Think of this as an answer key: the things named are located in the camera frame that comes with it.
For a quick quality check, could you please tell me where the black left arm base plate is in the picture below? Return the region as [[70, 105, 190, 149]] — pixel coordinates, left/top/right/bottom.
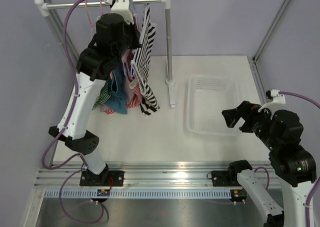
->
[[79, 170, 125, 187]]

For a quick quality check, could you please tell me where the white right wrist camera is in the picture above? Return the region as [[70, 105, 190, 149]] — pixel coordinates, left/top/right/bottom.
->
[[258, 89, 286, 113]]

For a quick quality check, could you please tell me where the pink tank top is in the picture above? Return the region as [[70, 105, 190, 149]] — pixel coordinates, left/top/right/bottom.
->
[[93, 50, 142, 115]]

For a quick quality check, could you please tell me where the aluminium mounting rail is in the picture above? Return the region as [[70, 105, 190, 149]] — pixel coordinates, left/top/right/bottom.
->
[[33, 160, 281, 189]]

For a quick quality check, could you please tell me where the green white striped tank top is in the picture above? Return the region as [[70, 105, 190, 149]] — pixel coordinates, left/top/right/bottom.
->
[[92, 81, 111, 110]]

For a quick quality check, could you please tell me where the red white striped tank top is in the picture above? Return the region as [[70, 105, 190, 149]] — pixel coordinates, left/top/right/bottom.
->
[[124, 49, 143, 110]]

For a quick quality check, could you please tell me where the blue tank top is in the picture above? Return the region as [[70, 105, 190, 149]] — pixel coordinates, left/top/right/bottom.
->
[[103, 67, 128, 115]]

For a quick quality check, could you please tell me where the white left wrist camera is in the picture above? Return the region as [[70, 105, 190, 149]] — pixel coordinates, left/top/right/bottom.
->
[[104, 0, 135, 25]]

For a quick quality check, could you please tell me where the silver and white clothes rack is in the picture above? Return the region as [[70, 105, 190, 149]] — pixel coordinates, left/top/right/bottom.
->
[[34, 0, 176, 109]]

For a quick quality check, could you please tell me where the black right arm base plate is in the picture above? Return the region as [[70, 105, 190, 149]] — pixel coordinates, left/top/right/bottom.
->
[[210, 170, 241, 187]]

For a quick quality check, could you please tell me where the aluminium frame post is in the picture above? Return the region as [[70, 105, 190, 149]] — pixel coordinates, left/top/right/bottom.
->
[[44, 0, 79, 60], [252, 0, 292, 64]]

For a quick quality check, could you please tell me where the aluminium frame post left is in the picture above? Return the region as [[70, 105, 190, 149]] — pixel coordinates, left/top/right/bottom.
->
[[44, 0, 79, 60]]

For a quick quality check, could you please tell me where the blue hanger end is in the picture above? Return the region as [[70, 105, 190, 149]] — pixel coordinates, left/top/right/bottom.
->
[[129, 0, 150, 22]]

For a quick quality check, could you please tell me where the white slotted cable duct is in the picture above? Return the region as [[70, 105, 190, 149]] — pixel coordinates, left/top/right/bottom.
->
[[44, 188, 231, 199]]

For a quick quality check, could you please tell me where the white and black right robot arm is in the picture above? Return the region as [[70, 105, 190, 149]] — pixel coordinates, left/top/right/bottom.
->
[[221, 101, 320, 227]]

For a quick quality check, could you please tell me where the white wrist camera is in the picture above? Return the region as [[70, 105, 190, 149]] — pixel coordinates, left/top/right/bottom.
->
[[258, 89, 286, 113], [104, 0, 135, 25]]

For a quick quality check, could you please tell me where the black white striped tank top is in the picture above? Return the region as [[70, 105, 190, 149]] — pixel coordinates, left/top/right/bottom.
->
[[131, 5, 160, 116]]

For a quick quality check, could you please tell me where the aluminium frame post right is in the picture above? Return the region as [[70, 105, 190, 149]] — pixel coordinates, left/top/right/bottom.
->
[[252, 0, 292, 64]]

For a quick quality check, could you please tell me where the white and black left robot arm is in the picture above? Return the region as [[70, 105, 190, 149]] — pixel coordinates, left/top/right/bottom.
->
[[48, 13, 140, 186]]

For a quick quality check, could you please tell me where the white plastic mesh basket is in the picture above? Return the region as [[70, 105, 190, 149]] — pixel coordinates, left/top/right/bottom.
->
[[185, 74, 242, 137]]

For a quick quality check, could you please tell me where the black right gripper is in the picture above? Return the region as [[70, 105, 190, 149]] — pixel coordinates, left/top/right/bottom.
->
[[222, 99, 279, 150]]

